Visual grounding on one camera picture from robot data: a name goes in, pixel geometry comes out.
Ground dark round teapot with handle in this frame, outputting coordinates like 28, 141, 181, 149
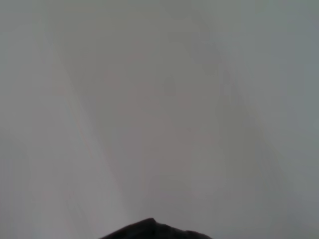
99, 217, 213, 239

